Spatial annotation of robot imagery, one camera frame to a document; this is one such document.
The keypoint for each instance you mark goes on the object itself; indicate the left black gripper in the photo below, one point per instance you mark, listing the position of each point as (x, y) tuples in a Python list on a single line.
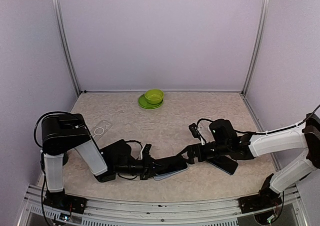
[(148, 169)]

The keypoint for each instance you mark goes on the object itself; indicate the green bowl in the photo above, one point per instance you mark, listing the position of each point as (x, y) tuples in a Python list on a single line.
[(154, 96)]

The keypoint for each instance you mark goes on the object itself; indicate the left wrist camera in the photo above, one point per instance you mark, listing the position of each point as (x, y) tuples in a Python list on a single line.
[(145, 150)]

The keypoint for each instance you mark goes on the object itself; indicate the green saucer plate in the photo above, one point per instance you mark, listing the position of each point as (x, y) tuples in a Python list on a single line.
[(142, 101)]

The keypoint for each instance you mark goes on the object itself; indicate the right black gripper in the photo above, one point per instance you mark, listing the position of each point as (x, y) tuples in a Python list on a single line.
[(191, 151)]

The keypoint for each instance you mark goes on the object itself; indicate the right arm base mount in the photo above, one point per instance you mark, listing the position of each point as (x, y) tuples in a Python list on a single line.
[(265, 198)]

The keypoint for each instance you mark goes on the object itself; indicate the right aluminium frame post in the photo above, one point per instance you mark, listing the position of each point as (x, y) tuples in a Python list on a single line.
[(256, 46)]

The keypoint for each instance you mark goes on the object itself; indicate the left aluminium frame post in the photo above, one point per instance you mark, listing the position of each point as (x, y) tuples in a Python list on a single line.
[(65, 46)]

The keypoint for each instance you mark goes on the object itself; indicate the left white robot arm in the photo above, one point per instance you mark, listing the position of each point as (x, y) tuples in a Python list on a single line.
[(62, 132)]

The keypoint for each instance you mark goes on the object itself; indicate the black phone light edge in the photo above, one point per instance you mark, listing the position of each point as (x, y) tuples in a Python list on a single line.
[(172, 168)]

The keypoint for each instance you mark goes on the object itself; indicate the aluminium frame post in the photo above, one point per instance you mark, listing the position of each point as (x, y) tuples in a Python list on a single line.
[(65, 46), (256, 46)]

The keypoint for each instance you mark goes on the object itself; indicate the black phone blue edge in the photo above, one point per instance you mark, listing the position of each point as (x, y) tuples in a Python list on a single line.
[(225, 164)]

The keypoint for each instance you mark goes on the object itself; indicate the left clear phone case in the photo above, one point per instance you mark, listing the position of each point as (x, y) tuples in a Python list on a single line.
[(100, 129)]

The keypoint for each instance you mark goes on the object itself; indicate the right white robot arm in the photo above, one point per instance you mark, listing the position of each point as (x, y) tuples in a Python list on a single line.
[(250, 145)]

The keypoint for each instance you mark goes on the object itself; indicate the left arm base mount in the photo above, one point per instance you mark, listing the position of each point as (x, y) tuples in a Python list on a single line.
[(66, 202)]

